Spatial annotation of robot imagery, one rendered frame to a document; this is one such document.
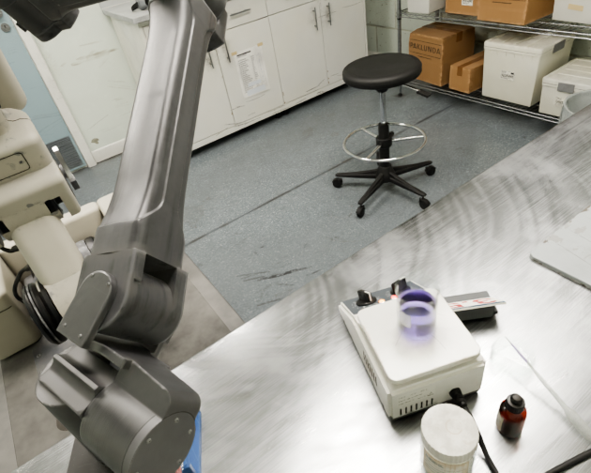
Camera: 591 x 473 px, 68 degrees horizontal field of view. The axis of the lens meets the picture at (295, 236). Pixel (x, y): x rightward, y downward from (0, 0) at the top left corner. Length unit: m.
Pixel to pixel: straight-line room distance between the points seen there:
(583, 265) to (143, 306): 0.68
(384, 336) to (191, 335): 0.81
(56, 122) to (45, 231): 2.20
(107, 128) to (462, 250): 2.92
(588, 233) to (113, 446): 0.79
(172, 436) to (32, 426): 1.03
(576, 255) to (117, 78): 3.02
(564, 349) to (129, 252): 0.58
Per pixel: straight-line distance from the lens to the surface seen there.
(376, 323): 0.60
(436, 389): 0.59
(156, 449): 0.34
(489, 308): 0.72
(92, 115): 3.39
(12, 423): 1.40
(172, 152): 0.42
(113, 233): 0.39
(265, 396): 0.66
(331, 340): 0.70
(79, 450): 0.49
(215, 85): 2.99
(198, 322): 1.33
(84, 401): 0.37
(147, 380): 0.34
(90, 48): 3.32
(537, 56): 2.76
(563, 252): 0.85
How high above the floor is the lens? 1.30
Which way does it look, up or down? 38 degrees down
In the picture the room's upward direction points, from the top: 12 degrees counter-clockwise
